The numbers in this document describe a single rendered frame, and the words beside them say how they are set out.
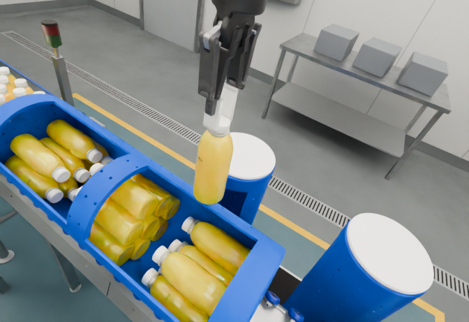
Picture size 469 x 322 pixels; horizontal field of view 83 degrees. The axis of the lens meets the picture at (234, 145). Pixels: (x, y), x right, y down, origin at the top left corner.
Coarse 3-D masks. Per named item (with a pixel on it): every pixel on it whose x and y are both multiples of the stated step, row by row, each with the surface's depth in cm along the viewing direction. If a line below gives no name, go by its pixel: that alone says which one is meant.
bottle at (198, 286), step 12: (168, 252) 64; (168, 264) 60; (180, 264) 60; (192, 264) 61; (168, 276) 60; (180, 276) 59; (192, 276) 59; (204, 276) 59; (180, 288) 59; (192, 288) 58; (204, 288) 57; (216, 288) 58; (192, 300) 58; (204, 300) 56; (216, 300) 56; (204, 312) 57
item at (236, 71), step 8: (248, 32) 39; (248, 40) 41; (240, 48) 41; (240, 56) 42; (232, 64) 44; (240, 64) 43; (232, 72) 45; (240, 72) 45; (240, 80) 46; (240, 88) 46
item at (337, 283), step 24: (336, 240) 96; (336, 264) 91; (312, 288) 106; (336, 288) 92; (360, 288) 84; (384, 288) 78; (312, 312) 106; (336, 312) 95; (360, 312) 89; (384, 312) 86
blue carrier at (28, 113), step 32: (32, 96) 81; (0, 128) 74; (32, 128) 87; (96, 128) 78; (0, 160) 83; (128, 160) 69; (32, 192) 70; (96, 192) 62; (192, 192) 67; (64, 224) 65; (224, 224) 77; (96, 256) 62; (256, 256) 55; (128, 288) 61; (256, 288) 51; (224, 320) 49
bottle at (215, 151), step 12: (204, 132) 51; (228, 132) 50; (204, 144) 50; (216, 144) 49; (228, 144) 50; (204, 156) 50; (216, 156) 50; (228, 156) 51; (204, 168) 52; (216, 168) 52; (228, 168) 54; (204, 180) 54; (216, 180) 54; (204, 192) 56; (216, 192) 57
